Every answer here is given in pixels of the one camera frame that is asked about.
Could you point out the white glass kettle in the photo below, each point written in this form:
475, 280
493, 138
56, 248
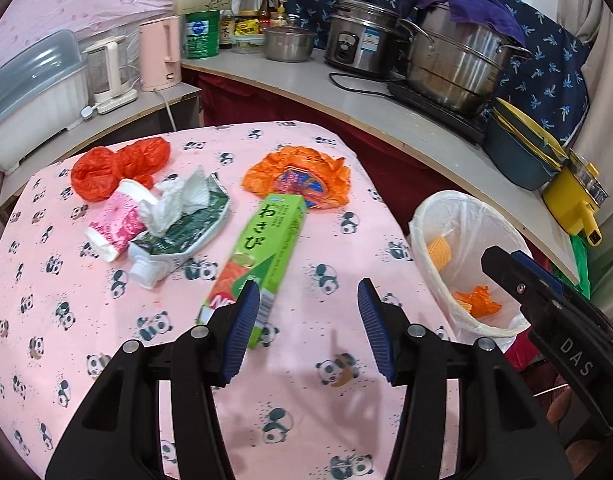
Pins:
109, 70

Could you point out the pink dotted cloth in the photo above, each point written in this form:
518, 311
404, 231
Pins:
86, 0

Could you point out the trash bin with white liner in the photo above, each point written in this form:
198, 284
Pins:
486, 230

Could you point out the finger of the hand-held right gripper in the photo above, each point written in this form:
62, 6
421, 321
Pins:
506, 275
536, 267

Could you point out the pink panda print tablecloth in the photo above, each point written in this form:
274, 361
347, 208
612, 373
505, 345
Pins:
311, 240

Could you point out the pink electric kettle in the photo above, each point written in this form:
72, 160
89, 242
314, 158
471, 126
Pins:
159, 55

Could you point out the dark red counter curtain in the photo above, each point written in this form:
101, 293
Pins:
376, 150

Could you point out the purple cloth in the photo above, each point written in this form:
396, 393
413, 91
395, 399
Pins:
466, 0

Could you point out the green plastic bag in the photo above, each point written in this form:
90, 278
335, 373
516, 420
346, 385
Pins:
581, 270

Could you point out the large steel steamer pot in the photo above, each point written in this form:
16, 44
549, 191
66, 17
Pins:
456, 65

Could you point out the beige curtain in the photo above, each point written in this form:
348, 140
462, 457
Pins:
606, 85

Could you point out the white power plug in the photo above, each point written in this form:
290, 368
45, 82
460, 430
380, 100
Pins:
89, 111

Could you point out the steel rice cooker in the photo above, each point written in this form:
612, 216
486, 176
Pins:
366, 45

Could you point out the yellow pot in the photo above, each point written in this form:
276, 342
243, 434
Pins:
566, 200

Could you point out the yellow label jar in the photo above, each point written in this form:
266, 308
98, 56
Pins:
249, 25

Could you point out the pink paper cup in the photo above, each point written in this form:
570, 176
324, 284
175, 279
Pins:
119, 220

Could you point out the green tin can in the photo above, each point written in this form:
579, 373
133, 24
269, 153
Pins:
201, 35

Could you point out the blue basin with yellow rim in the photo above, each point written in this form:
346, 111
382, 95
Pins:
516, 160

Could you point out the orange waffle sponge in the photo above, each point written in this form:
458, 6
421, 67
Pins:
440, 255

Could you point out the orange printed plastic bag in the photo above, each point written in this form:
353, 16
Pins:
271, 170
479, 302

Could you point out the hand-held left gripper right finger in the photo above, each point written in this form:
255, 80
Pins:
374, 330

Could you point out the crushed green-white carton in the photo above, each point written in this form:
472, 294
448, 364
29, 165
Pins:
186, 240

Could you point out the green cardboard box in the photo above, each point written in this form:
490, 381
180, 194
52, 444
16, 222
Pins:
266, 245

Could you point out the crumpled white tissue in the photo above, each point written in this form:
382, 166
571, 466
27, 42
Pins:
176, 195

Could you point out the black induction cooker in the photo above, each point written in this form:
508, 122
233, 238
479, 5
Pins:
466, 125

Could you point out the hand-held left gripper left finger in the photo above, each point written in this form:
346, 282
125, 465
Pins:
241, 330

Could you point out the small steel pot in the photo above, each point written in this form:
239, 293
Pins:
289, 45

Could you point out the yellow cap bottle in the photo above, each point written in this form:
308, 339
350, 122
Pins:
280, 15

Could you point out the dark sauce bottle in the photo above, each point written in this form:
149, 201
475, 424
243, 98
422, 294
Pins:
226, 32

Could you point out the red plastic bag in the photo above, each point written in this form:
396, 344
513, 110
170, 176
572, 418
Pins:
101, 170

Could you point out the tall brown sauce bottle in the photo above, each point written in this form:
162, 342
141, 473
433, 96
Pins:
264, 10

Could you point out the white dish box clear lid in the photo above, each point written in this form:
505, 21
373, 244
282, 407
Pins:
31, 115

